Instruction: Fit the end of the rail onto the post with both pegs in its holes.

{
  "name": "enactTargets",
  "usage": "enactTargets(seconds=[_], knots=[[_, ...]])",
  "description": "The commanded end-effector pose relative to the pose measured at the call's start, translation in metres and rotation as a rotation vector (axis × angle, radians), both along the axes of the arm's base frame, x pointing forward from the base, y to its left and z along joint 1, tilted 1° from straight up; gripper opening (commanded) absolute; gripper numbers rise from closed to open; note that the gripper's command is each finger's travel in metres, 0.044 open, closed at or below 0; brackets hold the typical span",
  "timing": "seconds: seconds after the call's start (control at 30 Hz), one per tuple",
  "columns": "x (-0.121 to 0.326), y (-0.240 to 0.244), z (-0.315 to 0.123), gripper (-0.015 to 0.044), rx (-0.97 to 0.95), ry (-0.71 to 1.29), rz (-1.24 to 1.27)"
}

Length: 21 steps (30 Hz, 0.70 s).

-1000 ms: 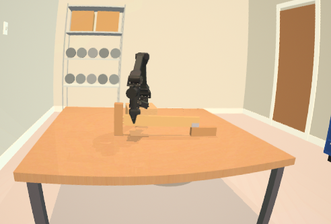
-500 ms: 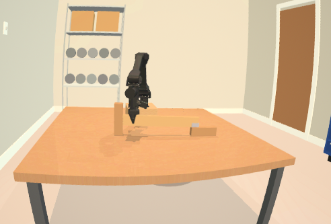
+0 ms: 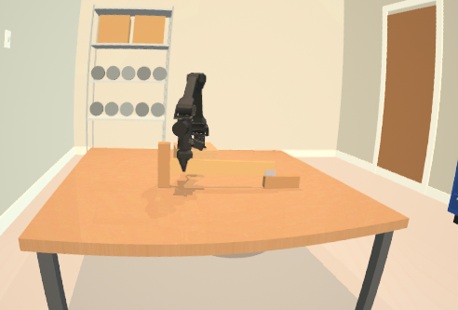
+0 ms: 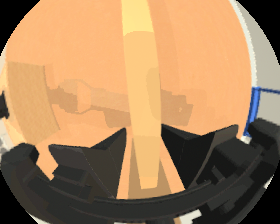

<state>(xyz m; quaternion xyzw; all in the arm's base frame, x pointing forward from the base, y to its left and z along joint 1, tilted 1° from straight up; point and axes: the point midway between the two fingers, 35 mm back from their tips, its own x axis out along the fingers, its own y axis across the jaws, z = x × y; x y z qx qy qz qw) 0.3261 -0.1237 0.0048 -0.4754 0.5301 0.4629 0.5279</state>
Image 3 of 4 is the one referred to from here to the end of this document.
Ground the long wooden rail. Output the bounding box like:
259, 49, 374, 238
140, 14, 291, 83
169, 158, 275, 176

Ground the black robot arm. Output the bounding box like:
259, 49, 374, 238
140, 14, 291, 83
172, 73, 209, 151

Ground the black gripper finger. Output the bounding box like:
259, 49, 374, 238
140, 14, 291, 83
178, 158, 189, 172

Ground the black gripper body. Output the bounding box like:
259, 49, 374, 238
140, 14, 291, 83
177, 133, 193, 159

